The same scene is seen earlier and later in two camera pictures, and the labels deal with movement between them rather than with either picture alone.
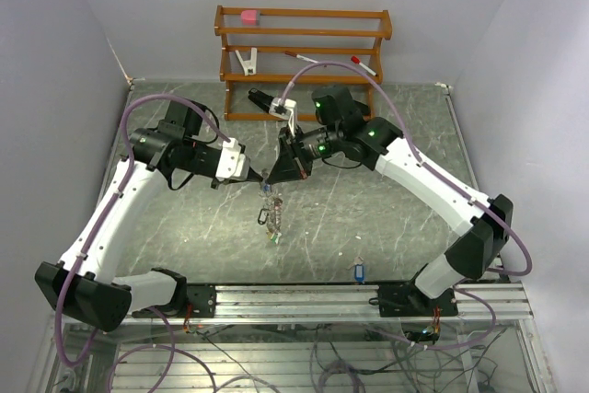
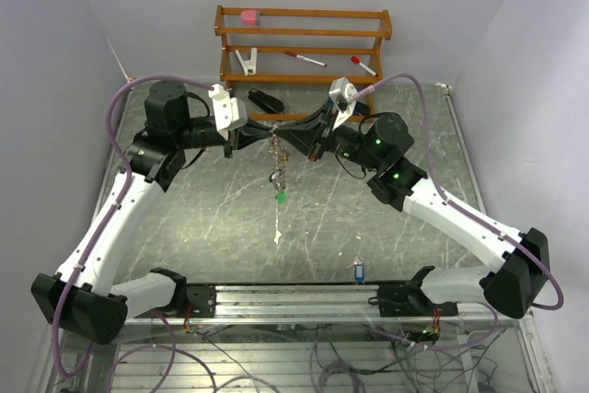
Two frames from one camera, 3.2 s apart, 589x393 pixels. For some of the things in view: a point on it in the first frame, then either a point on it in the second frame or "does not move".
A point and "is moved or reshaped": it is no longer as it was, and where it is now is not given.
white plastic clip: [249, 66] does not move
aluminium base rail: [298, 304] does not move
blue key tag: [359, 272] does not move
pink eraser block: [248, 17] does not move
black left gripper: [253, 176] → [237, 139]
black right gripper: [292, 163] → [310, 135]
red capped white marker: [355, 59] does not move
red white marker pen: [303, 58] does not move
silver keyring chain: [271, 214] is moved or reshaped
